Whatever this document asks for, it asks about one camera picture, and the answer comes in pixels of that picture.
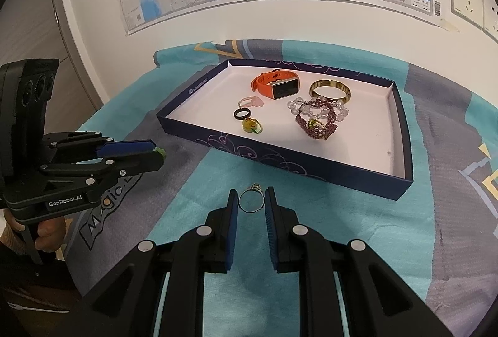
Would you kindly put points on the grey door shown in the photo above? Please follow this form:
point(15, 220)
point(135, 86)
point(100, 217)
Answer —
point(31, 18)

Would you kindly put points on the orange smartwatch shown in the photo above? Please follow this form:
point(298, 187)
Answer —
point(262, 82)

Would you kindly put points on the yellow bangle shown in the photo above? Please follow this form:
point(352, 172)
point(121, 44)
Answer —
point(330, 82)

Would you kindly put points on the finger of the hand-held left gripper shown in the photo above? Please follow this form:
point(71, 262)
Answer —
point(132, 164)
point(128, 146)

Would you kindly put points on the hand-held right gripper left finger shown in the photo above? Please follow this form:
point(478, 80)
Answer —
point(232, 228)

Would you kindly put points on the person's left hand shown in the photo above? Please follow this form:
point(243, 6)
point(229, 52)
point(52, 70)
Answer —
point(48, 236)

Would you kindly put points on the clear tape strip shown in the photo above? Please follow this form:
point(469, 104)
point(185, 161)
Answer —
point(451, 24)

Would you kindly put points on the person's left forearm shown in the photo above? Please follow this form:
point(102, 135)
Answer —
point(9, 243)

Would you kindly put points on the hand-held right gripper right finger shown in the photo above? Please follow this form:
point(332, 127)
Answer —
point(271, 228)

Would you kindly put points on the navy cardboard box tray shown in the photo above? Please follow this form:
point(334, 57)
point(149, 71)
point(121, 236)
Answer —
point(362, 150)

